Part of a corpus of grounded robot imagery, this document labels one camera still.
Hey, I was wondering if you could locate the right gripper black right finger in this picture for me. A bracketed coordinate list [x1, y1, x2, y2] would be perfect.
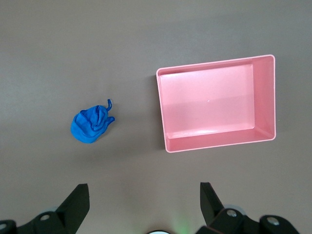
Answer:
[196, 182, 300, 234]

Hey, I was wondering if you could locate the pink plastic bin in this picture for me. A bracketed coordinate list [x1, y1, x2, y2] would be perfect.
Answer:
[156, 54, 277, 154]

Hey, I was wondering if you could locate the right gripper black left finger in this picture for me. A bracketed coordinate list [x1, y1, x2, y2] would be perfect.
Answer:
[0, 183, 91, 234]

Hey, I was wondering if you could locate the blue glove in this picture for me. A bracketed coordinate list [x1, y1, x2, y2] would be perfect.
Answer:
[70, 98, 116, 144]

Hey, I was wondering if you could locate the brown paper table cover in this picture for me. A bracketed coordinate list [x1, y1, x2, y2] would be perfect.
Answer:
[0, 0, 312, 234]

